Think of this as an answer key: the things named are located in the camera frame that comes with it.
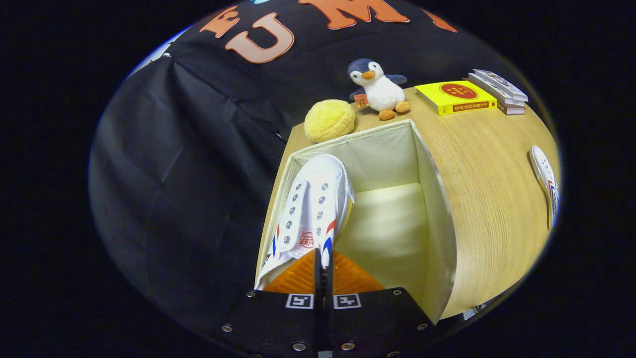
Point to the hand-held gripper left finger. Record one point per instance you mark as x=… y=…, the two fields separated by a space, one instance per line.
x=318 y=323

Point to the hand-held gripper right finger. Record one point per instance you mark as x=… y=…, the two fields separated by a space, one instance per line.
x=334 y=323

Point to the beige fabric storage box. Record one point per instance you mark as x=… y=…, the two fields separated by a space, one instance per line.
x=387 y=223

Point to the white canvas shoe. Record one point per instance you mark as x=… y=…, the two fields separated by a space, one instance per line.
x=313 y=199
x=544 y=174

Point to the yellow round plush toy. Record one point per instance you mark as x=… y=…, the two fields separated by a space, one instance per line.
x=329 y=121

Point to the black backdrop cloth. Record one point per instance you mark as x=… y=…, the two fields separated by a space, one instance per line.
x=174 y=174

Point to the penguin plush toy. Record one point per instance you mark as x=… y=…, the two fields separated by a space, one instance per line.
x=380 y=92

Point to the yellow book with red circle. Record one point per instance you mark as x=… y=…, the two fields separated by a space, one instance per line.
x=454 y=97

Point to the brown cover book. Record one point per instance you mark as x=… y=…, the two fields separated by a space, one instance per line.
x=514 y=110

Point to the white illustrated cover book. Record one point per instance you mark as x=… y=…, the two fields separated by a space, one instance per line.
x=499 y=82

